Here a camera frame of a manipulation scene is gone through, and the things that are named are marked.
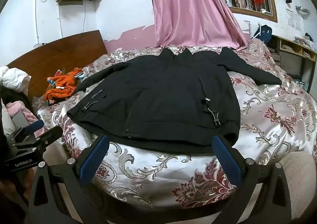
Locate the pink curtain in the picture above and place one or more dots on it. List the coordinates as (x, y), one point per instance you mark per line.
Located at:
(188, 8)

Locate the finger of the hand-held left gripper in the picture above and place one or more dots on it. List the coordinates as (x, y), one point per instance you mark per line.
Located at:
(49, 137)
(34, 126)

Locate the white wall paper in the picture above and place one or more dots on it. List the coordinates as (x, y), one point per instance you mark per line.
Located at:
(294, 20)

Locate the black jacket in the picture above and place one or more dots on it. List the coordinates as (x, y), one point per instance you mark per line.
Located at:
(161, 95)

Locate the white bundled cloth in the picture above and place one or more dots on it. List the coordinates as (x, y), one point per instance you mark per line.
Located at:
(13, 76)

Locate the wooden shelf unit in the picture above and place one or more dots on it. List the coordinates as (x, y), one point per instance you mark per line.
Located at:
(292, 50)

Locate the floral satin bedspread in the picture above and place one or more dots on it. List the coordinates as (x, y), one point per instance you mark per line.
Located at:
(260, 105)

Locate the orange garment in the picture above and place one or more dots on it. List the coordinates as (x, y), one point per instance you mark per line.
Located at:
(60, 87)

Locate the navy backpack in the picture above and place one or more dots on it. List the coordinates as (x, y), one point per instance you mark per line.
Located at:
(263, 33)

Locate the beige fleece cloth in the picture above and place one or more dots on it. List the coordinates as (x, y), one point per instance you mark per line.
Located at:
(299, 184)

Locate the small wall shelf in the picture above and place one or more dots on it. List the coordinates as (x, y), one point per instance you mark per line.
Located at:
(302, 9)

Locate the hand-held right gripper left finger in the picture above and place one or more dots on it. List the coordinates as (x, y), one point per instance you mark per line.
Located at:
(95, 160)

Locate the dark cap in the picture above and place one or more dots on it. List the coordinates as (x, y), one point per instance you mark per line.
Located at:
(308, 37)

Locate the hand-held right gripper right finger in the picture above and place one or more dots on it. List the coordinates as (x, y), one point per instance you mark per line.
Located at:
(226, 162)

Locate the wooden headboard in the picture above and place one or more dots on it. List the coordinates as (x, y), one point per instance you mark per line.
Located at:
(54, 53)

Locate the pink fluffy garment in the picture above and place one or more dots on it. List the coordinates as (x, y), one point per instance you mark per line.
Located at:
(21, 108)

